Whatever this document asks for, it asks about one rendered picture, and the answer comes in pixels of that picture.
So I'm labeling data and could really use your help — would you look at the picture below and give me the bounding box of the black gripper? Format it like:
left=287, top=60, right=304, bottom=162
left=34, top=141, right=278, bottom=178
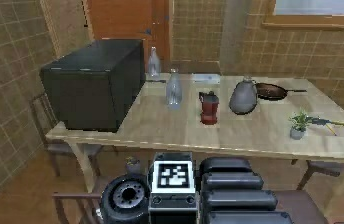
left=99, top=173, right=152, bottom=224

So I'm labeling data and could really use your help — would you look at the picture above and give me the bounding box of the grey canteen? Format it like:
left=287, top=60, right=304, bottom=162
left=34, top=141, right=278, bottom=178
left=228, top=75, right=259, bottom=116

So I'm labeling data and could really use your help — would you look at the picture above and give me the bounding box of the small grey pot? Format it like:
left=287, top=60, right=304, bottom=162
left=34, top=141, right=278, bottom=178
left=124, top=155, right=142, bottom=175

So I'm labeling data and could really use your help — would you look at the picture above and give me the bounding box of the pale wooden table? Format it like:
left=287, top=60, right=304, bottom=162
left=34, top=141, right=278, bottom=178
left=45, top=72, right=344, bottom=214

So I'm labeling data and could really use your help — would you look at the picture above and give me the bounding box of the clear glass bottle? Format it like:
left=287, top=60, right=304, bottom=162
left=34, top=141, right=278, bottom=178
left=165, top=68, right=184, bottom=110
left=146, top=46, right=162, bottom=81

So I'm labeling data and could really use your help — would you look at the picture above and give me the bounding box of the black box appliance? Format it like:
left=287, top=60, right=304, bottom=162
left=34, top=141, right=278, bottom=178
left=39, top=38, right=147, bottom=133

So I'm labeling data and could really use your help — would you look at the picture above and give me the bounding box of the brown wooden door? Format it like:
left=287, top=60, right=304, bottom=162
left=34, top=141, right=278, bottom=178
left=85, top=0, right=172, bottom=71

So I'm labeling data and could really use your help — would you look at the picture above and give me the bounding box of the dark frying pan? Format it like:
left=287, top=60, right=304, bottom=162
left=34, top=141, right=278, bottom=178
left=255, top=82, right=308, bottom=102

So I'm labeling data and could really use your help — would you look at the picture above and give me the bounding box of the small potted green plant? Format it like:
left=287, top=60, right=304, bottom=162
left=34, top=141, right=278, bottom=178
left=287, top=109, right=313, bottom=141

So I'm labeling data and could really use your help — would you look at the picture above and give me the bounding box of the yellow and black tool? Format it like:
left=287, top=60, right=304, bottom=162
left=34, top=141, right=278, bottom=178
left=307, top=115, right=344, bottom=137

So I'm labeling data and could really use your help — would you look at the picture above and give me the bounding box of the wooden framed window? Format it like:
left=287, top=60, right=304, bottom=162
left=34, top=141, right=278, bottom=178
left=261, top=0, right=344, bottom=31

